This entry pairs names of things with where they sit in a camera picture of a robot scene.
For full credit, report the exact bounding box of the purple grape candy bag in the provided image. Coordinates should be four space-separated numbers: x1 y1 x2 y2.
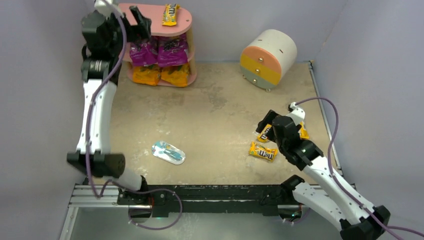
157 33 189 68
129 36 158 67

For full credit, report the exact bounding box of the yellow M&M bag bottom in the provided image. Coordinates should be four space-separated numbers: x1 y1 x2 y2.
161 3 180 27

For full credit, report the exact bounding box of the yellow m&m bag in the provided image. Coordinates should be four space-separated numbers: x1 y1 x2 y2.
257 124 272 143
249 141 278 162
161 3 180 27

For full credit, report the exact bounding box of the orange gummy candy bag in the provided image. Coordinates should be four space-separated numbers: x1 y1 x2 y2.
132 64 161 86
161 63 190 87

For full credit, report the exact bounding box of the small yellow candy packet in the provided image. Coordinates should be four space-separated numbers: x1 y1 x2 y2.
299 121 310 140

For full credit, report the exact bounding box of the yellow M&M bag top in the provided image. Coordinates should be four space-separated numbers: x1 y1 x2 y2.
257 124 272 143

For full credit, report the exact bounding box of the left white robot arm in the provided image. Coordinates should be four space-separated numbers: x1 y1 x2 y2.
66 3 152 192

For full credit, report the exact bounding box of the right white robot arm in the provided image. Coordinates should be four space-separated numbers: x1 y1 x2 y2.
256 107 391 240

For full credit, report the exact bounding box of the round pastel drawer cabinet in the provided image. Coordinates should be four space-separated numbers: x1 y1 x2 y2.
240 29 298 92

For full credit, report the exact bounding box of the blue toy blister pack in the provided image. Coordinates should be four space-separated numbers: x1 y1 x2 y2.
151 140 186 165

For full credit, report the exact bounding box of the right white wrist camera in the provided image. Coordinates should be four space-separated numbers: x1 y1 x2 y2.
286 102 306 126

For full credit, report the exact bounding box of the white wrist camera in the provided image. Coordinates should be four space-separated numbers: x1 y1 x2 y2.
94 0 122 18
286 102 306 126

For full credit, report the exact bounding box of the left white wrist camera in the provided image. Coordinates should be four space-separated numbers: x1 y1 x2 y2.
94 0 122 18

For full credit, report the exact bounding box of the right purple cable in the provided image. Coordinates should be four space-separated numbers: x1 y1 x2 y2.
283 96 424 240

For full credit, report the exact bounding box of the purple cable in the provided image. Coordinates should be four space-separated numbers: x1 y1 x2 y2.
84 0 184 231
283 96 424 240

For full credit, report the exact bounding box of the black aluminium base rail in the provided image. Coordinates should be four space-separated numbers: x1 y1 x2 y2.
69 184 332 222

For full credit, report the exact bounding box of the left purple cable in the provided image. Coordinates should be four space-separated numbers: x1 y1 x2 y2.
84 0 184 231

